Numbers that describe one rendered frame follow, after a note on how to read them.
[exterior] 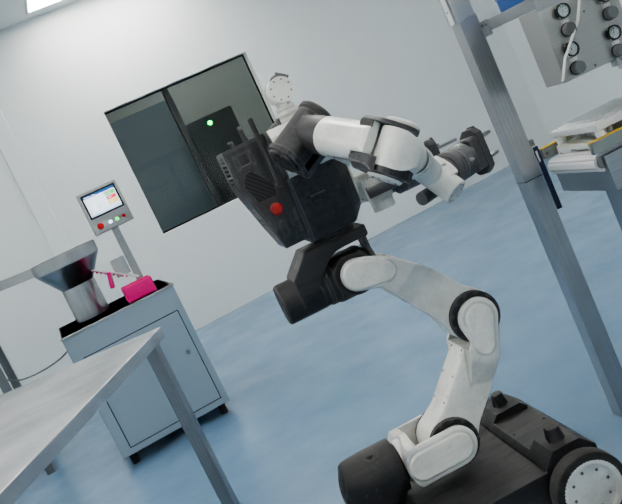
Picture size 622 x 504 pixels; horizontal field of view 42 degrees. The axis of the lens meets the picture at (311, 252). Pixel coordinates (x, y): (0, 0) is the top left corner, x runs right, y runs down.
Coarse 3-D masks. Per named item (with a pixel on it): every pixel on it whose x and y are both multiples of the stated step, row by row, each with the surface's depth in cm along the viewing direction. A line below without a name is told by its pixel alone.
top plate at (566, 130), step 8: (616, 112) 217; (600, 120) 216; (608, 120) 213; (616, 120) 214; (560, 128) 234; (568, 128) 227; (576, 128) 222; (584, 128) 218; (592, 128) 214; (600, 128) 213; (552, 136) 236; (560, 136) 232
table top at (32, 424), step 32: (128, 352) 227; (32, 384) 248; (64, 384) 224; (96, 384) 204; (0, 416) 221; (32, 416) 201; (64, 416) 185; (0, 448) 183; (32, 448) 169; (0, 480) 156; (32, 480) 158
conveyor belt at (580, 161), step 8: (616, 144) 214; (576, 152) 228; (584, 152) 223; (600, 152) 213; (552, 160) 236; (560, 160) 231; (568, 160) 226; (576, 160) 222; (584, 160) 218; (592, 160) 214; (552, 168) 235; (560, 168) 231; (568, 168) 227; (576, 168) 223; (584, 168) 219; (592, 168) 215; (600, 168) 213
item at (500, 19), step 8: (528, 0) 203; (536, 0) 202; (544, 0) 202; (552, 0) 202; (560, 0) 203; (512, 8) 212; (520, 8) 209; (528, 8) 205; (536, 8) 202; (544, 8) 202; (496, 16) 222; (504, 16) 218; (512, 16) 214; (496, 24) 224
